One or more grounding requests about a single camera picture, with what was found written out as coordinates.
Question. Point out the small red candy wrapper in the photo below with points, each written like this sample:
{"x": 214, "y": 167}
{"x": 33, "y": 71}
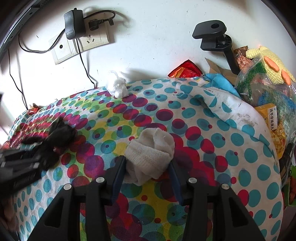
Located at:
{"x": 33, "y": 109}

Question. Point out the white wall socket plate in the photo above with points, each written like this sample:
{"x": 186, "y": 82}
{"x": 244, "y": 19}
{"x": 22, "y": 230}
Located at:
{"x": 66, "y": 49}

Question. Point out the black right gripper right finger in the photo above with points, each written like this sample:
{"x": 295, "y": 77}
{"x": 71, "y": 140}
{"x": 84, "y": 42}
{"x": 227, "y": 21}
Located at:
{"x": 230, "y": 218}

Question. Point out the white sock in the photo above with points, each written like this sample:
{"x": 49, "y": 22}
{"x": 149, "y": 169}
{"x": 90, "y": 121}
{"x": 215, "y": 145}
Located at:
{"x": 148, "y": 156}

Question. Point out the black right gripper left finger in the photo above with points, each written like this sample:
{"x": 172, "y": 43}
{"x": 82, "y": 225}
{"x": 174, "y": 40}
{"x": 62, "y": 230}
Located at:
{"x": 61, "y": 219}

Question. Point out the yellow medicine box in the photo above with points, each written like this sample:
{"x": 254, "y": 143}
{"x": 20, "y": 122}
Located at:
{"x": 269, "y": 113}

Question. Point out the black power adapter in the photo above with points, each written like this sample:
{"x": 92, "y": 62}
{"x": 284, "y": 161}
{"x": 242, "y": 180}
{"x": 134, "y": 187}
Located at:
{"x": 74, "y": 24}

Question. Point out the colourful dotted bed sheet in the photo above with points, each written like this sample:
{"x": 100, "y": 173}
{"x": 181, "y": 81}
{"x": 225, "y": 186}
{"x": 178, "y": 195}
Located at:
{"x": 213, "y": 134}

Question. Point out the black desk clamp mount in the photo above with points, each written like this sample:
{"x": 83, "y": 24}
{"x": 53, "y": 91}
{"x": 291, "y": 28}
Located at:
{"x": 214, "y": 39}

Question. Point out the yellow knitted duck toy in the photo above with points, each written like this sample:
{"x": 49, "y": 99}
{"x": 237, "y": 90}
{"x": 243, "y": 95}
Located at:
{"x": 274, "y": 67}

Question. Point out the red snack wrapper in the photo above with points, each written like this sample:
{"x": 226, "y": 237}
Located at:
{"x": 187, "y": 69}

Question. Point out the black plastic bag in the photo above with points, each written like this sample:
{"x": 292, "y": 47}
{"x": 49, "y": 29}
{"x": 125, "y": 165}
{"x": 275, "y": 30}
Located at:
{"x": 48, "y": 150}

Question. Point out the grey monitor edge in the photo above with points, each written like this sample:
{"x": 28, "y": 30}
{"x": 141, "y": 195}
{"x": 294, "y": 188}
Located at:
{"x": 14, "y": 16}

